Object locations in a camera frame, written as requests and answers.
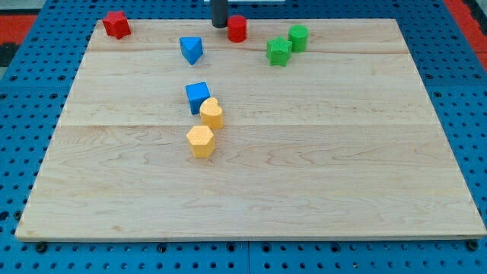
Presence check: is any blue triangular prism block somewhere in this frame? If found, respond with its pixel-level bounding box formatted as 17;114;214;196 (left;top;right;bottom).
180;37;203;65

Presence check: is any red cylinder block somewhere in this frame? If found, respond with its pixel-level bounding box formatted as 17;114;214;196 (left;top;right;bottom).
227;15;247;43

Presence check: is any yellow heart block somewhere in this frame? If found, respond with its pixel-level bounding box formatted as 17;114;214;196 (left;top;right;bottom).
199;97;224;129

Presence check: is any red star block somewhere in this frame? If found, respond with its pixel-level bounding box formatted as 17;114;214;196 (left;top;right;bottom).
102;11;131;40

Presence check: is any yellow hexagon block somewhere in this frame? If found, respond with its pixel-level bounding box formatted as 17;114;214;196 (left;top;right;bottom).
186;126;215;158

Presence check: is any green cylinder block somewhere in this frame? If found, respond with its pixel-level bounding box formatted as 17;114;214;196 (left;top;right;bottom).
288;24;309;53

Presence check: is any blue cube block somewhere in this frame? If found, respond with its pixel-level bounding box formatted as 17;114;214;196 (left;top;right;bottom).
185;82;210;115

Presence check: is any green star block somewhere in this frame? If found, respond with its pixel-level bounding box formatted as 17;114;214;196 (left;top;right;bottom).
266;36;292;67

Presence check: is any light wooden board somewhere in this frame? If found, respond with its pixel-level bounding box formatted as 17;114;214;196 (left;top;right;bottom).
16;19;486;242

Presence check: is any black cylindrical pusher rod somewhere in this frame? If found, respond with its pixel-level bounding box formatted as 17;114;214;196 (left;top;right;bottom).
210;0;228;28

